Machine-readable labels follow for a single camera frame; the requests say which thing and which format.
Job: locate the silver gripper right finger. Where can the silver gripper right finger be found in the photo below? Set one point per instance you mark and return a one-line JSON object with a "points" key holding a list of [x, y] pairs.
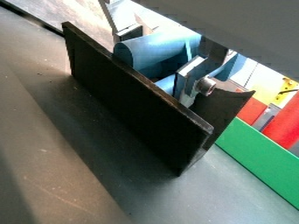
{"points": [[192, 77]]}

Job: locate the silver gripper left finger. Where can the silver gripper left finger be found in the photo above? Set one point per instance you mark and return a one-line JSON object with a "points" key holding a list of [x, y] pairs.
{"points": [[129, 19]]}

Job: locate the blue three prong object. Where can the blue three prong object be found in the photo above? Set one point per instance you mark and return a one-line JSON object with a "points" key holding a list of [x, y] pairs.
{"points": [[156, 55]]}

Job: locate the red square peg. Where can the red square peg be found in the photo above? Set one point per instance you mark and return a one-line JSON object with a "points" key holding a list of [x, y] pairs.
{"points": [[251, 110]]}

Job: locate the yellow rectangular peg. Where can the yellow rectangular peg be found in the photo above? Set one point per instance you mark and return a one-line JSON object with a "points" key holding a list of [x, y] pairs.
{"points": [[273, 88]]}

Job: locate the red cylinder peg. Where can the red cylinder peg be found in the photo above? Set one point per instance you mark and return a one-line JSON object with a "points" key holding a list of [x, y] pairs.
{"points": [[281, 129]]}

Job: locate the green shape sorter block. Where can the green shape sorter block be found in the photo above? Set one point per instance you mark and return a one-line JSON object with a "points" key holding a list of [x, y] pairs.
{"points": [[269, 162]]}

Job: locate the black fixture bracket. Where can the black fixture bracket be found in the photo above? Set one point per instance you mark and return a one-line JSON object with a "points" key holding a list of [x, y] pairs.
{"points": [[177, 133]]}

